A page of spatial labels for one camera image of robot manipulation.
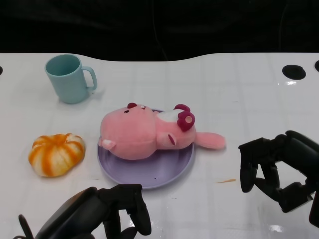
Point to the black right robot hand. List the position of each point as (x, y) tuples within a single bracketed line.
[(299, 149)]

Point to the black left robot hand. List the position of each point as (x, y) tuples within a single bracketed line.
[(82, 214)]

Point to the pink plush doll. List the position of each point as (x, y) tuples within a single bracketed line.
[(134, 134)]

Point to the lavender plastic plate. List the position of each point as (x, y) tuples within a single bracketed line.
[(149, 171)]

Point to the orange white plush pumpkin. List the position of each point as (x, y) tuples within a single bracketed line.
[(56, 156)]

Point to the light teal plastic mug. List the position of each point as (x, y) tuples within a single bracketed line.
[(68, 82)]

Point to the black backdrop cloth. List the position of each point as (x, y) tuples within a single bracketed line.
[(159, 25)]

